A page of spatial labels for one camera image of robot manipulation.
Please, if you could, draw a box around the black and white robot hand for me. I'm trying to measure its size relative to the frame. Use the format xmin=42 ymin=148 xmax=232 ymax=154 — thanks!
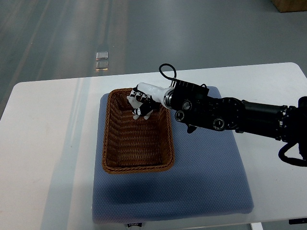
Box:
xmin=129 ymin=82 xmax=174 ymax=120

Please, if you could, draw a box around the white bear figurine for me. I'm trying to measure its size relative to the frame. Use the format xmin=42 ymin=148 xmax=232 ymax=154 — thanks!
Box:
xmin=127 ymin=96 xmax=142 ymax=120

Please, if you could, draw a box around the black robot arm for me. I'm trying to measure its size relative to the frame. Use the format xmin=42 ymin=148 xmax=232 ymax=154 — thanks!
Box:
xmin=164 ymin=76 xmax=307 ymax=167

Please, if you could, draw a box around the brown wicker basket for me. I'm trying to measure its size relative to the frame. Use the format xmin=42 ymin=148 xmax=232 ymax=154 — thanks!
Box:
xmin=100 ymin=88 xmax=175 ymax=174

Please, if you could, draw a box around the lower metal floor plate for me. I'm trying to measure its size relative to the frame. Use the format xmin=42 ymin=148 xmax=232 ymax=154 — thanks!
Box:
xmin=95 ymin=61 xmax=109 ymax=71

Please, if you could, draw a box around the metal floor plate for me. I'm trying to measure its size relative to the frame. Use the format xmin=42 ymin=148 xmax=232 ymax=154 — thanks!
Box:
xmin=95 ymin=61 xmax=109 ymax=71
xmin=96 ymin=51 xmax=108 ymax=60

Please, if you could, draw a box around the upper metal floor plate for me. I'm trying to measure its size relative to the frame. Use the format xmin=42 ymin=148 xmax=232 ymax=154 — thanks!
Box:
xmin=96 ymin=51 xmax=108 ymax=60

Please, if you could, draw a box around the blue padded mat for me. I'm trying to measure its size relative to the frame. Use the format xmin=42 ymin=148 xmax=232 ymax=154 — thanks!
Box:
xmin=92 ymin=94 xmax=254 ymax=224

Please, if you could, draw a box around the brown wooden box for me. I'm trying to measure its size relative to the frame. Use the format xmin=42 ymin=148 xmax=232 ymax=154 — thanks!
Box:
xmin=271 ymin=0 xmax=307 ymax=12

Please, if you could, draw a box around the black looped cable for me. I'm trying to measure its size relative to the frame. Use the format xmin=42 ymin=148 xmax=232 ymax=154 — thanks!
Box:
xmin=278 ymin=143 xmax=307 ymax=167

